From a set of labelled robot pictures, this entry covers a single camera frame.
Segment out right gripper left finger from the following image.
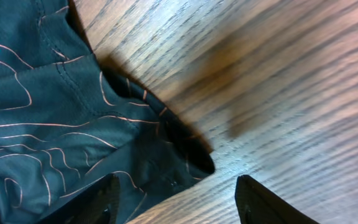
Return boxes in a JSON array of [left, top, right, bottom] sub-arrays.
[[38, 174, 121, 224]]

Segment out black printed cycling jersey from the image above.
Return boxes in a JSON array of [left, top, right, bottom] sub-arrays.
[[0, 1, 214, 223]]

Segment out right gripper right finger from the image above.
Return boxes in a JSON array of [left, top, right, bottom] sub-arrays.
[[234, 175, 317, 224]]

